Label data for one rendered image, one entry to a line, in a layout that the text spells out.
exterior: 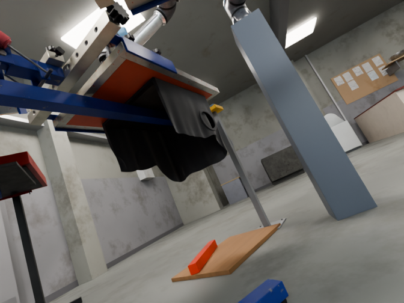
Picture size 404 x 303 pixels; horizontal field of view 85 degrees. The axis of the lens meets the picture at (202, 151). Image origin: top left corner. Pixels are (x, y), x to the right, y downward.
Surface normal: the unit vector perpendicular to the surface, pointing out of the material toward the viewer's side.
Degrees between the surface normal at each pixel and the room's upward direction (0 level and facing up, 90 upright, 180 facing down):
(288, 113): 90
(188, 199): 90
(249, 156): 90
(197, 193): 90
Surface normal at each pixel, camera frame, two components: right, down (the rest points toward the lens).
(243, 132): -0.31, -0.09
